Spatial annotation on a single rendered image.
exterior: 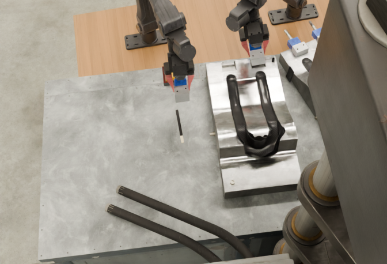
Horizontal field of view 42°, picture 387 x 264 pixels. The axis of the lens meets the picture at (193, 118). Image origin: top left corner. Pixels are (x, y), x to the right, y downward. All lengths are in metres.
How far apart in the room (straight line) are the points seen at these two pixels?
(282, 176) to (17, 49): 2.05
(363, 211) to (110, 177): 1.31
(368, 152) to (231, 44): 1.56
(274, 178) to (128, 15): 0.94
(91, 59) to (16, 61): 1.20
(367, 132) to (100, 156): 1.40
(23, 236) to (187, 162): 1.17
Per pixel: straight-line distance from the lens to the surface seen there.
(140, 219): 1.68
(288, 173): 1.73
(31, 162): 2.85
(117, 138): 1.87
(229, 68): 1.92
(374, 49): 0.56
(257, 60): 1.86
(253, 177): 1.71
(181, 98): 1.77
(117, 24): 2.18
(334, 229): 0.96
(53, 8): 3.43
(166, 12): 1.64
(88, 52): 2.11
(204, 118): 1.88
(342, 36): 0.59
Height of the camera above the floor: 2.43
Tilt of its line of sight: 60 degrees down
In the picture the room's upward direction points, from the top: 4 degrees counter-clockwise
